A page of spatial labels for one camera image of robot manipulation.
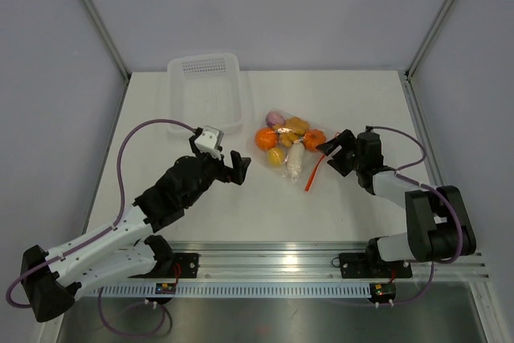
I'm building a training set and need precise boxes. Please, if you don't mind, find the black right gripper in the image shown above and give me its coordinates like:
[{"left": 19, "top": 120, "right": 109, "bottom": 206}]
[{"left": 316, "top": 129, "right": 365, "bottom": 177}]

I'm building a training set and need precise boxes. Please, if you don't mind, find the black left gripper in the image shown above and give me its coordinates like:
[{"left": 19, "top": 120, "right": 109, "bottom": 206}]
[{"left": 185, "top": 137, "right": 250, "bottom": 207}]

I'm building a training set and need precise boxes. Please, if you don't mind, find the clear zip top bag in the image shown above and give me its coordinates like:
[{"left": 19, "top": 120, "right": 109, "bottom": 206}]
[{"left": 247, "top": 108, "right": 340, "bottom": 192}]

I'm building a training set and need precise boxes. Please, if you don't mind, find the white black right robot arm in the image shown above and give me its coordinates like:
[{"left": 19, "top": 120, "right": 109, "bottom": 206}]
[{"left": 228, "top": 126, "right": 477, "bottom": 279}]

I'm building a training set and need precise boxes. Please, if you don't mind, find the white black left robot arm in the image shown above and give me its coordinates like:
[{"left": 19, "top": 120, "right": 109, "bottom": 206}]
[{"left": 20, "top": 137, "right": 251, "bottom": 322}]

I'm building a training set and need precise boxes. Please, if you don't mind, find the fake orange pumpkin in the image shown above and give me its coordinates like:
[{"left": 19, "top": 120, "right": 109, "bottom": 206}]
[{"left": 303, "top": 129, "right": 326, "bottom": 153}]

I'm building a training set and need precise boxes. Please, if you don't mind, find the fake white radish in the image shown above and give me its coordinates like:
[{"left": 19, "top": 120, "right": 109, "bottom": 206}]
[{"left": 286, "top": 142, "right": 305, "bottom": 180}]

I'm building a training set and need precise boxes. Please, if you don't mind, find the fake orange fruit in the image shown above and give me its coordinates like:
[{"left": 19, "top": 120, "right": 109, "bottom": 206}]
[{"left": 254, "top": 127, "right": 278, "bottom": 151}]

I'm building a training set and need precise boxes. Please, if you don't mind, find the fake brown ginger root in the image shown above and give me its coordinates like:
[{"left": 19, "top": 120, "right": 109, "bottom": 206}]
[{"left": 272, "top": 116, "right": 310, "bottom": 148}]

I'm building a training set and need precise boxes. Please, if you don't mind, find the fake yellow lemon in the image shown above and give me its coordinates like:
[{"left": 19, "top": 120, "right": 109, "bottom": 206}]
[{"left": 267, "top": 147, "right": 286, "bottom": 168}]

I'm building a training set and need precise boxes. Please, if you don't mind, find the fake purple onion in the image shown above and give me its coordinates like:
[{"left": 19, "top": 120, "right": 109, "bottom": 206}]
[{"left": 265, "top": 111, "right": 285, "bottom": 128}]

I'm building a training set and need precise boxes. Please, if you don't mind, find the white plastic perforated basket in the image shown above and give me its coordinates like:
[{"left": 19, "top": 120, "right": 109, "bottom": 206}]
[{"left": 167, "top": 53, "right": 243, "bottom": 135}]

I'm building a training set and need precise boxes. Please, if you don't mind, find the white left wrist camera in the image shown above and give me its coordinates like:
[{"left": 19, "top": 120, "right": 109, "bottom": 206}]
[{"left": 194, "top": 125, "right": 224, "bottom": 158}]

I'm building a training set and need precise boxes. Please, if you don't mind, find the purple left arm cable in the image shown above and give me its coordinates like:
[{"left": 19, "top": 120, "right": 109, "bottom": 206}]
[{"left": 6, "top": 118, "right": 199, "bottom": 309}]

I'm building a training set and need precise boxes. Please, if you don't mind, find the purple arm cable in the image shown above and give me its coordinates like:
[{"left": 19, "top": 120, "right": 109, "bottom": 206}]
[
  {"left": 6, "top": 118, "right": 199, "bottom": 309},
  {"left": 365, "top": 125, "right": 465, "bottom": 263}
]

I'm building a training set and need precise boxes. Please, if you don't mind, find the aluminium mounting rail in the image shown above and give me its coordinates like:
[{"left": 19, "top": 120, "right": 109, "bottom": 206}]
[{"left": 169, "top": 241, "right": 490, "bottom": 283}]

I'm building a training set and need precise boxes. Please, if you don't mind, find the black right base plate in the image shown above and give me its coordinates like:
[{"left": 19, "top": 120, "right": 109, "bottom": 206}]
[{"left": 337, "top": 253, "right": 413, "bottom": 280}]

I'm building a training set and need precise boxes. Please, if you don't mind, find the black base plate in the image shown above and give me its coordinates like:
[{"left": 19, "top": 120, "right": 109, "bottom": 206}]
[
  {"left": 133, "top": 252, "right": 200, "bottom": 279},
  {"left": 337, "top": 253, "right": 413, "bottom": 280}
]

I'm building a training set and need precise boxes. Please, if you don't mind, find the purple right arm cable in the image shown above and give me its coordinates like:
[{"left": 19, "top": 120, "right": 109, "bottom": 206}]
[{"left": 365, "top": 125, "right": 465, "bottom": 263}]

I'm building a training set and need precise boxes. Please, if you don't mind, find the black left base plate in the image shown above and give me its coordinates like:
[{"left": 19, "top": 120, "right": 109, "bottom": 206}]
[{"left": 133, "top": 252, "right": 200, "bottom": 279}]

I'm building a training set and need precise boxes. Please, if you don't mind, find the white slotted cable duct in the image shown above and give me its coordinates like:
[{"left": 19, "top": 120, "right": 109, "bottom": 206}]
[{"left": 102, "top": 280, "right": 371, "bottom": 299}]

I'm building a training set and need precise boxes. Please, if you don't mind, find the aluminium frame post right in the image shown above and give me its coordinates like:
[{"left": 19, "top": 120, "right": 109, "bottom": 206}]
[{"left": 405, "top": 0, "right": 458, "bottom": 82}]

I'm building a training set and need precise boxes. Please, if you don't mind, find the aluminium frame post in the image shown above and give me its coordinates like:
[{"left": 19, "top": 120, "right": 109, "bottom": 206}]
[
  {"left": 405, "top": 0, "right": 458, "bottom": 82},
  {"left": 79, "top": 0, "right": 132, "bottom": 84}
]

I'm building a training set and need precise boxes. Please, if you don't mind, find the aluminium frame post left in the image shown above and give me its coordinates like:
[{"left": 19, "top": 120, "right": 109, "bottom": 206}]
[{"left": 79, "top": 0, "right": 132, "bottom": 84}]

